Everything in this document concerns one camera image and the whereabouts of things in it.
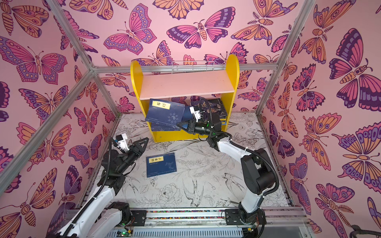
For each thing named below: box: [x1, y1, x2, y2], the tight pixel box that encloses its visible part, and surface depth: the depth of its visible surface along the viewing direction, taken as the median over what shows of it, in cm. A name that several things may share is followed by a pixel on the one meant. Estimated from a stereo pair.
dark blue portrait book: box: [190, 98, 228, 126], surface depth 95 cm
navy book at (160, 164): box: [145, 152, 178, 179], surface depth 94 cm
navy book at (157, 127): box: [151, 122, 181, 132], surface depth 92 cm
